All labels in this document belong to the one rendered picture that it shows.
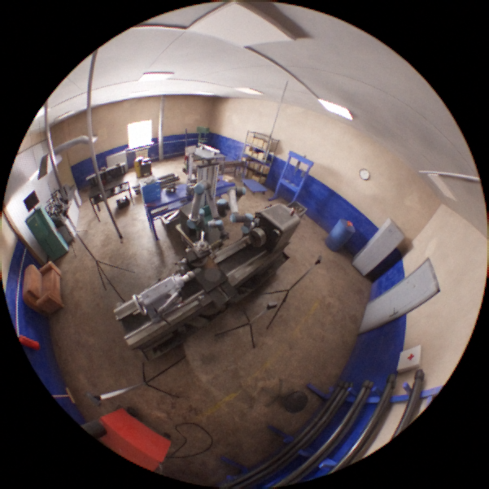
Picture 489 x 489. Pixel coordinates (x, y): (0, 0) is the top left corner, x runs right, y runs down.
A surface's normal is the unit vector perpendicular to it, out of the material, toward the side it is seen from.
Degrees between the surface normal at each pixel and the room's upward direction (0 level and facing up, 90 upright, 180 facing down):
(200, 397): 0
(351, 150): 90
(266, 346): 0
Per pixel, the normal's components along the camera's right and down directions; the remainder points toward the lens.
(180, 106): 0.66, 0.65
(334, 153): -0.71, 0.41
